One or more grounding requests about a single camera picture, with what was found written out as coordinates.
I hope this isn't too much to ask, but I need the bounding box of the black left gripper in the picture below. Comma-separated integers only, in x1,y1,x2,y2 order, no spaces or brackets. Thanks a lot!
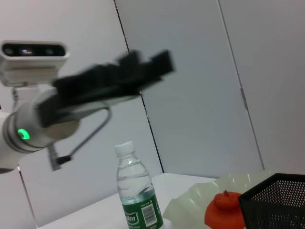
39,49,177,127

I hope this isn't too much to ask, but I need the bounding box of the clear water bottle green label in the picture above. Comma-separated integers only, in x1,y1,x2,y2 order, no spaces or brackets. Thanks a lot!
114,140,165,229

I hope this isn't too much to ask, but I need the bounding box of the red-orange fruit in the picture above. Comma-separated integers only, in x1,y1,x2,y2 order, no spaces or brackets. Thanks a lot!
204,189,246,229

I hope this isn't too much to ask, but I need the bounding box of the pale green glass fruit plate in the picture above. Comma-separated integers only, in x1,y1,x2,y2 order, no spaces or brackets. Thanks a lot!
162,170,278,229

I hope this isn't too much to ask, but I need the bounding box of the black mesh pen holder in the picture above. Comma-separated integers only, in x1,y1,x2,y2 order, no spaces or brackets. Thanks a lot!
238,173,305,229

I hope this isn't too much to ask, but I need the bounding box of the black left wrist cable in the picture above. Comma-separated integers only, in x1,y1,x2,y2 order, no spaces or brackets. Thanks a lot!
48,105,112,171

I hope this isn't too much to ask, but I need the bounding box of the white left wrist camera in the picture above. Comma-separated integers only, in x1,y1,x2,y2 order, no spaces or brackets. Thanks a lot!
0,40,71,87

